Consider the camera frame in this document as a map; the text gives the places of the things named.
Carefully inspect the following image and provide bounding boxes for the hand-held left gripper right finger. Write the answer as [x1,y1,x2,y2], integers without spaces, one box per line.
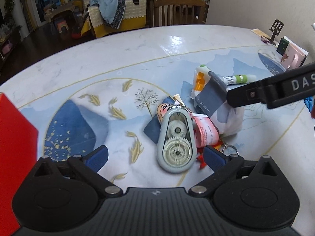
[188,145,289,197]

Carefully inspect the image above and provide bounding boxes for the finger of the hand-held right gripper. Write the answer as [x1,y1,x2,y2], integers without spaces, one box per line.
[226,78,270,109]

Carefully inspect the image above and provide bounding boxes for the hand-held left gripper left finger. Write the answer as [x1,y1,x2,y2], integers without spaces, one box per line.
[27,146,123,198]

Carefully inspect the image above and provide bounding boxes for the grey correction tape dispenser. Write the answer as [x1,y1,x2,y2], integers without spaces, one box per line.
[156,108,197,173]

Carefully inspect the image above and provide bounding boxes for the red cardboard box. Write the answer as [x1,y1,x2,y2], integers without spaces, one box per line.
[0,92,39,229]

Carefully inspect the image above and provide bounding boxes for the green glue stick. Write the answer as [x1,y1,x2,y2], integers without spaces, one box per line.
[221,74,262,86]

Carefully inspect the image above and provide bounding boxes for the blue rubber gloves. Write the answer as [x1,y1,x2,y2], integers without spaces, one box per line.
[304,96,315,112]

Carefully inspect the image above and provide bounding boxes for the pink packet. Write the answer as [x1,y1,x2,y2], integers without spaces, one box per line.
[193,113,220,148]

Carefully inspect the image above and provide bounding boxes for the pink mug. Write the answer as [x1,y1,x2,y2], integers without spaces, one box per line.
[281,42,307,70]

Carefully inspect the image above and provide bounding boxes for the white paper box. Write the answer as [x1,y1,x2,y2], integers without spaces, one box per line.
[283,36,309,54]

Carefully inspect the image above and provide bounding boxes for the dark green box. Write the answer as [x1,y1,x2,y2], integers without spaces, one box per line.
[276,37,290,56]

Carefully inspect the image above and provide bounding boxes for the black phone stand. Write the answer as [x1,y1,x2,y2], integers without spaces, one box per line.
[264,19,284,46]

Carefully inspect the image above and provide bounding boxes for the yellow paper card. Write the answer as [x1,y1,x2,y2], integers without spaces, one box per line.
[250,28,267,38]

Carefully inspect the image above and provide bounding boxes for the scale patterned pouch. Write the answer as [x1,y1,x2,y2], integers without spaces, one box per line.
[157,94,194,126]

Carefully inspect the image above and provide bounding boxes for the wooden chair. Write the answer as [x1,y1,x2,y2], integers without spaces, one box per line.
[153,0,208,27]

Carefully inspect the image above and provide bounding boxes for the sofa with beige cover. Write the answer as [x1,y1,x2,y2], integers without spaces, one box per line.
[82,0,155,38]

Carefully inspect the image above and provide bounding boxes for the pink plastic stool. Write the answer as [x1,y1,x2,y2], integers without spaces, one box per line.
[55,20,68,32]

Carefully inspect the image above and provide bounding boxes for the dark television cabinet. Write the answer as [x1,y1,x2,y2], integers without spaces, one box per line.
[0,26,22,72]

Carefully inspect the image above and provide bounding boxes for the dark floral garment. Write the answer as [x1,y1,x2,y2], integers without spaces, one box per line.
[108,0,126,29]

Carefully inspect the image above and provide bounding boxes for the light blue garment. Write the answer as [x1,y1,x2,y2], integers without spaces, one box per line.
[89,0,119,26]

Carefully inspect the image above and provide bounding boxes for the small table with cloth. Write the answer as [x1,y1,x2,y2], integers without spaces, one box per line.
[44,4,77,30]

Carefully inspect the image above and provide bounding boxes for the white tower air conditioner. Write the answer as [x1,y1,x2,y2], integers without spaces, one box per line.
[9,0,30,38]

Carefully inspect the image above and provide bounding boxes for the green house plant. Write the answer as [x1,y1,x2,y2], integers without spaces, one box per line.
[4,0,15,18]

